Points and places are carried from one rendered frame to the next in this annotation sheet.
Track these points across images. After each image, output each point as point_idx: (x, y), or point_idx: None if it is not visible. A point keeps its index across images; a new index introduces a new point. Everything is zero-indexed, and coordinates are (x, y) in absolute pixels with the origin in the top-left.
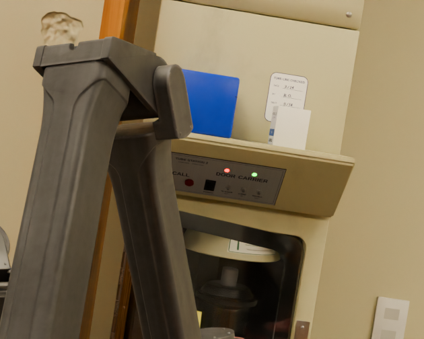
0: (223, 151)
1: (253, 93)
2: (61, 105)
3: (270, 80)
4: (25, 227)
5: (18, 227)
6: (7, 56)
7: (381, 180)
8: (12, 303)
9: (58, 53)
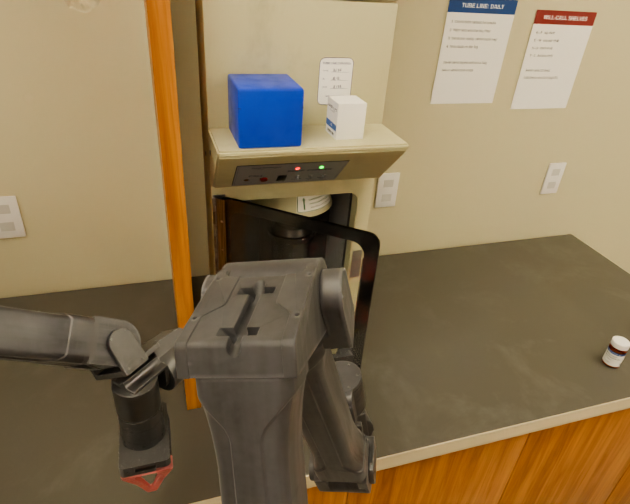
0: (295, 158)
1: (305, 81)
2: (242, 441)
3: (320, 66)
4: None
5: (98, 176)
6: (34, 25)
7: None
8: None
9: (212, 360)
